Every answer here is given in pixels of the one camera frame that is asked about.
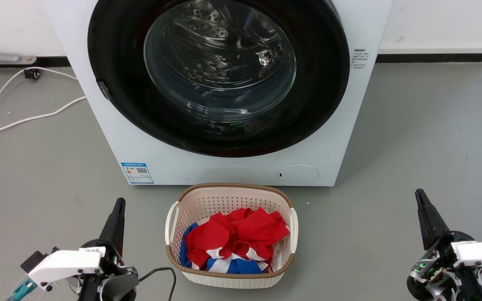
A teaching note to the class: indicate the cream plastic laundry basket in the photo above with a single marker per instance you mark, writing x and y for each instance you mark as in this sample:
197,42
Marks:
207,200

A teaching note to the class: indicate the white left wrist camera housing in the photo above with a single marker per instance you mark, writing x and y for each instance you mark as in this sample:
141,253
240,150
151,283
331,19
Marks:
65,265

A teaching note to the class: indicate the blue and white garment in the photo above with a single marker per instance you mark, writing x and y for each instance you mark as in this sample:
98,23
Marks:
241,266

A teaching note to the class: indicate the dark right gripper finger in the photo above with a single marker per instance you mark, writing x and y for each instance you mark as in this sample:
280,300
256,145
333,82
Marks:
425,225
437,228

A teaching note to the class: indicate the round white filter cover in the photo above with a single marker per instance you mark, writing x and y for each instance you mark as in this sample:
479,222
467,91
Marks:
298,174

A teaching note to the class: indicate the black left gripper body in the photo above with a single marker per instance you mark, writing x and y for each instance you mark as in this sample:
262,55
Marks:
115,280

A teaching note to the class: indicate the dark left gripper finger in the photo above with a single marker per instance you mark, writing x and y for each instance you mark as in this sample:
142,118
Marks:
110,228
119,234

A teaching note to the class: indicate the blue white energy label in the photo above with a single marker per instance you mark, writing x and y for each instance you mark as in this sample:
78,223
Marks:
137,173

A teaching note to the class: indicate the red garment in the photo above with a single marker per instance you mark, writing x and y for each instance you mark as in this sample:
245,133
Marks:
257,230

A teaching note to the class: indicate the black round washer door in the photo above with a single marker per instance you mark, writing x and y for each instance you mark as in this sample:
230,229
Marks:
115,62

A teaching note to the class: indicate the white front-load washing machine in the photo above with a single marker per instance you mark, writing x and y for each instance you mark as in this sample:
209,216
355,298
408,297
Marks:
241,171

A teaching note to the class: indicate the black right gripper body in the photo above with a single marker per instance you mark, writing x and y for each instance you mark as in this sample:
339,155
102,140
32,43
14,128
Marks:
437,267

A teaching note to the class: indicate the small black text sticker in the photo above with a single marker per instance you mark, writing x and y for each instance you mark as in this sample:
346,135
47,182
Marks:
359,58

